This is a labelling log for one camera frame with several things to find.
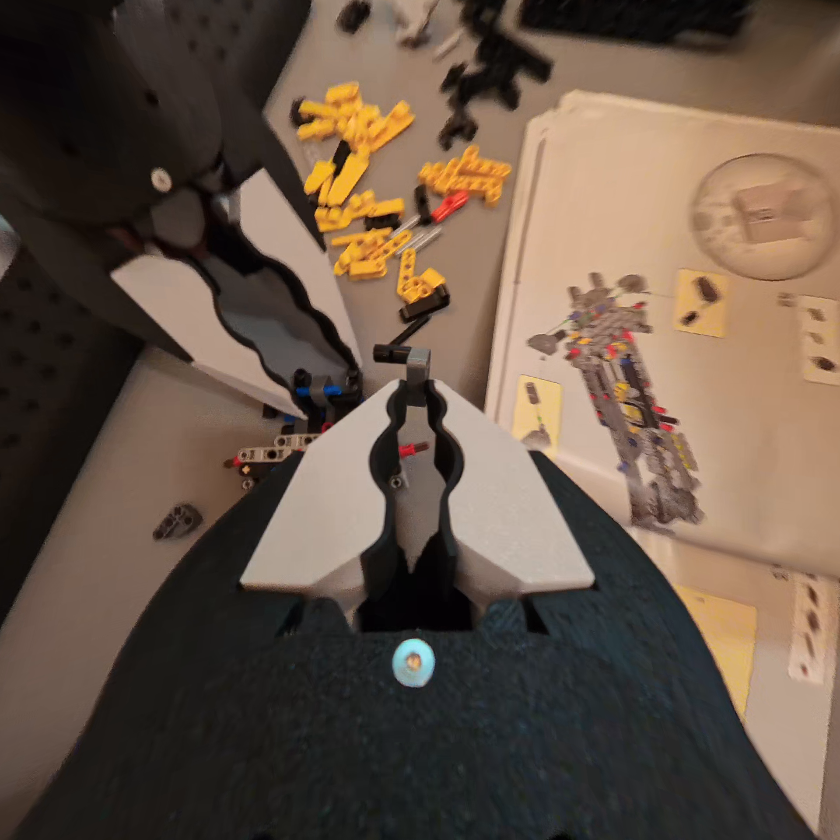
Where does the pile of yellow lego pieces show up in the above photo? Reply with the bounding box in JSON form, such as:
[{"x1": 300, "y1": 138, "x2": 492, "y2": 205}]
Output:
[{"x1": 290, "y1": 82, "x2": 514, "y2": 322}]

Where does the grey lego car chassis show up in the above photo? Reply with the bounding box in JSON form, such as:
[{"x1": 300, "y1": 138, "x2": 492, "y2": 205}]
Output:
[{"x1": 223, "y1": 367, "x2": 432, "y2": 492}]

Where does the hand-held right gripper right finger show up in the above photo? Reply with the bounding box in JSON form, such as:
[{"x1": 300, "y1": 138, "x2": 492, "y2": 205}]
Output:
[{"x1": 432, "y1": 379, "x2": 597, "y2": 632}]

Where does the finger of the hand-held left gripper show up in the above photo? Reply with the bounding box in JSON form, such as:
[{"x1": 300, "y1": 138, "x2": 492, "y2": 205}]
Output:
[
  {"x1": 109, "y1": 253, "x2": 311, "y2": 422},
  {"x1": 226, "y1": 166, "x2": 366, "y2": 396}
]

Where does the dark grey lego cam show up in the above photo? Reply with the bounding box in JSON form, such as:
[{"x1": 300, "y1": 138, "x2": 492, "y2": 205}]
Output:
[{"x1": 153, "y1": 503, "x2": 202, "y2": 541}]

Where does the pile of black lego pieces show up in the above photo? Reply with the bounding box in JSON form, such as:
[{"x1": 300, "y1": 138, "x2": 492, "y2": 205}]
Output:
[{"x1": 335, "y1": 0, "x2": 756, "y2": 153}]

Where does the grey lego piece with connector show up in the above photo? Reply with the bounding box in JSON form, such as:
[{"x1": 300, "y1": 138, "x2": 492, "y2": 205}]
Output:
[{"x1": 373, "y1": 343, "x2": 435, "y2": 411}]

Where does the lego instruction booklet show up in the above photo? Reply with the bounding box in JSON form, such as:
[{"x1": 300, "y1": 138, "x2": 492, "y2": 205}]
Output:
[{"x1": 484, "y1": 88, "x2": 840, "y2": 834}]

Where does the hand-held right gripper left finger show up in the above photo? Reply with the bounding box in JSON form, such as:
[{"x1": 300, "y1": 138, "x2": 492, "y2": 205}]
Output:
[{"x1": 238, "y1": 377, "x2": 412, "y2": 632}]

